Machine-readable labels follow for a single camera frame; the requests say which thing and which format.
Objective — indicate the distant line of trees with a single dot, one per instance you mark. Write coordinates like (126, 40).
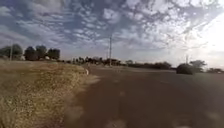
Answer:
(133, 63)

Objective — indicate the tall utility pole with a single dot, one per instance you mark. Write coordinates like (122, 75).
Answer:
(110, 50)

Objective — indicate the dark asphalt road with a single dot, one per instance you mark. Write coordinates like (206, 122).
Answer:
(143, 96)

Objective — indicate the dry grass verge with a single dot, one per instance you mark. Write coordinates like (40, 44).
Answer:
(33, 86)

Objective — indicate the pale kerb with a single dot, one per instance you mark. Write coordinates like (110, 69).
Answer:
(87, 71)

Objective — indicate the dark round bush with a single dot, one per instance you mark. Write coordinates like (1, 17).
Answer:
(184, 69)

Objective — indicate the row of trees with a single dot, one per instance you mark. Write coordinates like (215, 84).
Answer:
(36, 53)

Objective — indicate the short pale pole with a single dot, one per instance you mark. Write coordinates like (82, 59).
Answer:
(11, 51)

